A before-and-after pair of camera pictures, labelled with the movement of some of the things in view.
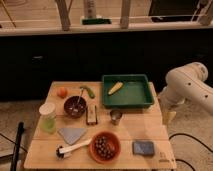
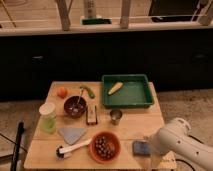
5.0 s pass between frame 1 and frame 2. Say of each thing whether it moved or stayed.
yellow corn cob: stayed
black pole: stayed
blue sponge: stayed
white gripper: moved
